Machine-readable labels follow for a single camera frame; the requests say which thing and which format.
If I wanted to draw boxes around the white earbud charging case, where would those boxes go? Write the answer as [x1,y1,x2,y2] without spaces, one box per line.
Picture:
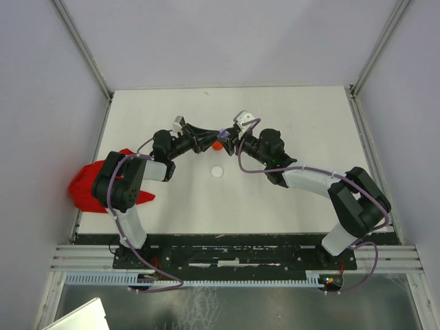
[210,166,224,179]

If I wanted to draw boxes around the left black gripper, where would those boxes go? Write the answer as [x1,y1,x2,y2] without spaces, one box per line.
[168,123,220,160]

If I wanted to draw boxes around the orange earbud charging case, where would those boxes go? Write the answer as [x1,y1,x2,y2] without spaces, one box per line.
[212,142,223,151]

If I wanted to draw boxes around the right aluminium corner post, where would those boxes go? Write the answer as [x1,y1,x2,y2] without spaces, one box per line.
[350,0,413,98]

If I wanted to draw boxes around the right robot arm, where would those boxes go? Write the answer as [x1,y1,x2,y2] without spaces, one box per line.
[218,120,391,269]

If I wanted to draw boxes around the left aluminium corner post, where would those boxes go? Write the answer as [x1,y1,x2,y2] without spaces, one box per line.
[50,0,113,100]

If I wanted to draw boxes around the aluminium frame rail front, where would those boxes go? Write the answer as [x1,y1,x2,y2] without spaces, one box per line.
[49,245,424,274]

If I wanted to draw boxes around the white slotted cable duct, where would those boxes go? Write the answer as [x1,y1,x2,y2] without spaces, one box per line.
[65,272,324,288]

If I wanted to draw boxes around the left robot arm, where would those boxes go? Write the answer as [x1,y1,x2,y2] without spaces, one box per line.
[91,124,220,268]

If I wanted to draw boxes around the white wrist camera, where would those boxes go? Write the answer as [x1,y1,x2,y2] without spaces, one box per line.
[173,115,186,133]
[233,110,255,132]

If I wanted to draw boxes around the red cloth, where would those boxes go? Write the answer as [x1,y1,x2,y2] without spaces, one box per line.
[68,149,166,213]

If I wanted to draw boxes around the aluminium corner post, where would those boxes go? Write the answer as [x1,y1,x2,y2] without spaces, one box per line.
[350,0,413,98]
[50,0,113,100]

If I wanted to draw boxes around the purple earbud charging case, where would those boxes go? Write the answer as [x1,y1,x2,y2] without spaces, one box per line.
[217,129,230,141]

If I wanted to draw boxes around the circuit board with leds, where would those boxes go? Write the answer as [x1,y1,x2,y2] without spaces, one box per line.
[322,274,343,292]

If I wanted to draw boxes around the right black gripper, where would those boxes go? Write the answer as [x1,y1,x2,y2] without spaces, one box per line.
[217,126,270,166]

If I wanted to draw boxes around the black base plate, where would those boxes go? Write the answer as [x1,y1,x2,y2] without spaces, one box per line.
[113,234,357,281]

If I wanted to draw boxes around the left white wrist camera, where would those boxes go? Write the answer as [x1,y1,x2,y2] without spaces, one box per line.
[173,115,186,133]

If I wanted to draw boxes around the white box corner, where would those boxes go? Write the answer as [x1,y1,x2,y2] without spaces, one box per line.
[44,298,109,330]

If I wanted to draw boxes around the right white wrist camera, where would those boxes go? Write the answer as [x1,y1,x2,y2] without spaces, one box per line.
[233,110,255,132]

